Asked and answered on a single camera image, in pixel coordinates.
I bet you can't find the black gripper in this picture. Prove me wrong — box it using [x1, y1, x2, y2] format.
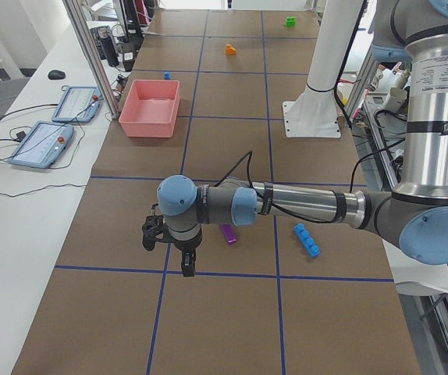
[174, 234, 202, 277]

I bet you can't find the purple sloped block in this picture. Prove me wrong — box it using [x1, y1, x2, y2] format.
[220, 224, 237, 245]

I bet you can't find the long blue block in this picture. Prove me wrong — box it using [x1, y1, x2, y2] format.
[293, 223, 321, 259]

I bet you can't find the orange block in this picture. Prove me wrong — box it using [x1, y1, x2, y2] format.
[225, 44, 237, 56]

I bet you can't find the green block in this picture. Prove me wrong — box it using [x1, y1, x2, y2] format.
[284, 16, 297, 27]

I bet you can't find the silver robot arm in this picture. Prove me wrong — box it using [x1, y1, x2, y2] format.
[142, 1, 448, 277]

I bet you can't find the pink plastic box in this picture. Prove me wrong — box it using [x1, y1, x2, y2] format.
[119, 80, 180, 138]

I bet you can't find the near blue teach pendant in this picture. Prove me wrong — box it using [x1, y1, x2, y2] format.
[8, 121, 75, 169]

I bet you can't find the blue teach pendant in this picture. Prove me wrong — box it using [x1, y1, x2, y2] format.
[52, 86, 102, 123]
[8, 121, 75, 169]

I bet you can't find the far blue teach pendant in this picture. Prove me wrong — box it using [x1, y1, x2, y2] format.
[52, 86, 102, 123]

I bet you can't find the black computer mouse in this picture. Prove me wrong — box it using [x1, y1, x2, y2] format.
[48, 70, 66, 80]

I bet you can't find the black bottle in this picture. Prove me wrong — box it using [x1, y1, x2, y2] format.
[98, 27, 119, 67]

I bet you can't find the white camera stand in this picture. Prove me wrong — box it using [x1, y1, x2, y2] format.
[283, 0, 364, 138]

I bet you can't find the aluminium frame post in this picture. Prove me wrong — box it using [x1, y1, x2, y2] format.
[62, 0, 120, 120]

